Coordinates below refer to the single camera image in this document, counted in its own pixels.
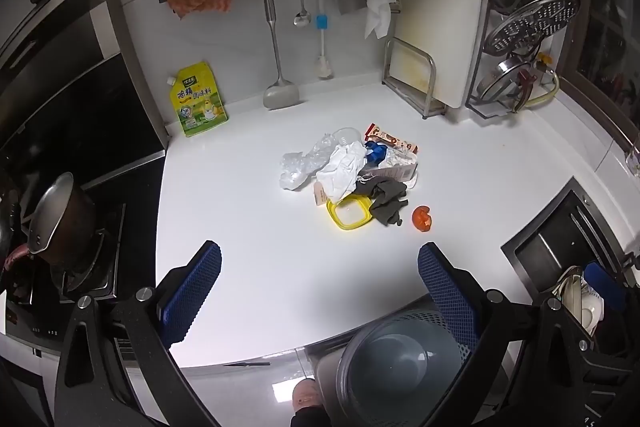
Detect black range hood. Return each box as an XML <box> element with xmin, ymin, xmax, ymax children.
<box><xmin>0</xmin><ymin>0</ymin><xmax>166</xmax><ymax>188</ymax></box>

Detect clear plastic bag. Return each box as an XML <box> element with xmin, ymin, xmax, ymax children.
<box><xmin>279</xmin><ymin>133</ymin><xmax>346</xmax><ymax>192</ymax></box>

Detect metal spatula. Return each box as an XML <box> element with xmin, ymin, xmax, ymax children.
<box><xmin>261</xmin><ymin>0</ymin><xmax>301</xmax><ymax>110</ymax></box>

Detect perforated metal steamer plate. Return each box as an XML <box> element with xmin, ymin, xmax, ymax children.
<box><xmin>482</xmin><ymin>0</ymin><xmax>582</xmax><ymax>56</ymax></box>

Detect white cutting board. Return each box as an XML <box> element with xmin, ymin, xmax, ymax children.
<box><xmin>392</xmin><ymin>0</ymin><xmax>488</xmax><ymax>108</ymax></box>

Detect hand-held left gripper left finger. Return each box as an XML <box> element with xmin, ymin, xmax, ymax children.
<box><xmin>54</xmin><ymin>240</ymin><xmax>223</xmax><ymax>427</ymax></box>

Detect white dishes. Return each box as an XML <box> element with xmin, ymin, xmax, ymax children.
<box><xmin>552</xmin><ymin>264</ymin><xmax>606</xmax><ymax>335</ymax></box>

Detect yellow hose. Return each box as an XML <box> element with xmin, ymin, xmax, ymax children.
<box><xmin>525</xmin><ymin>52</ymin><xmax>560</xmax><ymax>108</ymax></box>

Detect red snack wrapper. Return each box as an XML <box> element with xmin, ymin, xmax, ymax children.
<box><xmin>363</xmin><ymin>123</ymin><xmax>420</xmax><ymax>155</ymax></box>

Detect small metal pot lid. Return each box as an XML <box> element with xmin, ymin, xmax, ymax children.
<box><xmin>475</xmin><ymin>57</ymin><xmax>538</xmax><ymax>112</ymax></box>

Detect blue plastic item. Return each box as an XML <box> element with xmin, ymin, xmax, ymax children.
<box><xmin>582</xmin><ymin>261</ymin><xmax>626</xmax><ymax>313</ymax></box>

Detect yellow seasoning pouch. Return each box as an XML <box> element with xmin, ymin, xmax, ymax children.
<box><xmin>167</xmin><ymin>62</ymin><xmax>229</xmax><ymax>138</ymax></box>

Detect red handled tool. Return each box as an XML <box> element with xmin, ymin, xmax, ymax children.
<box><xmin>517</xmin><ymin>69</ymin><xmax>537</xmax><ymax>108</ymax></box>

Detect blue plastic wrapper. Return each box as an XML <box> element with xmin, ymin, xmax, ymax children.
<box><xmin>365</xmin><ymin>141</ymin><xmax>388</xmax><ymax>165</ymax></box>

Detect dark grey cloth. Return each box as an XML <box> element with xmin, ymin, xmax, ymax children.
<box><xmin>355</xmin><ymin>177</ymin><xmax>410</xmax><ymax>227</ymax></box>

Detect metal cooking pot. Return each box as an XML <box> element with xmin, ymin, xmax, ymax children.
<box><xmin>20</xmin><ymin>172</ymin><xmax>98</xmax><ymax>265</ymax></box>

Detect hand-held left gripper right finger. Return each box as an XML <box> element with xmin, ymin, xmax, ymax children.
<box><xmin>417</xmin><ymin>242</ymin><xmax>601</xmax><ymax>427</ymax></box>

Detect grey plastic wastebasket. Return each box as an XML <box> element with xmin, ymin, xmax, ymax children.
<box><xmin>307</xmin><ymin>296</ymin><xmax>476</xmax><ymax>427</ymax></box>

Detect black gas stove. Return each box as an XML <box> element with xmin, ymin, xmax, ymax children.
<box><xmin>0</xmin><ymin>202</ymin><xmax>128</xmax><ymax>343</ymax></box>

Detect metal cutting board rack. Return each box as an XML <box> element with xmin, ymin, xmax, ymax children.
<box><xmin>382</xmin><ymin>38</ymin><xmax>448</xmax><ymax>120</ymax></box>

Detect yellow rimmed plastic lid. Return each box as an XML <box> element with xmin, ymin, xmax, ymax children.
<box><xmin>326</xmin><ymin>194</ymin><xmax>375</xmax><ymax>232</ymax></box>

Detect steel sink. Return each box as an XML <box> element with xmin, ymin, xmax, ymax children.
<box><xmin>501</xmin><ymin>177</ymin><xmax>640</xmax><ymax>303</ymax></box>

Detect black wire lid rack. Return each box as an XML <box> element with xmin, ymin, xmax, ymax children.
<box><xmin>465</xmin><ymin>0</ymin><xmax>561</xmax><ymax>122</ymax></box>

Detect white bottle brush blue collar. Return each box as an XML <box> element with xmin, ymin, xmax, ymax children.
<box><xmin>314</xmin><ymin>0</ymin><xmax>335</xmax><ymax>80</ymax></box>

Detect person's foot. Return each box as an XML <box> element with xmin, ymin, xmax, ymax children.
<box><xmin>290</xmin><ymin>377</ymin><xmax>331</xmax><ymax>427</ymax></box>

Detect clear plastic cup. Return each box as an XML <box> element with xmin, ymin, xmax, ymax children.
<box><xmin>332</xmin><ymin>127</ymin><xmax>363</xmax><ymax>148</ymax></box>

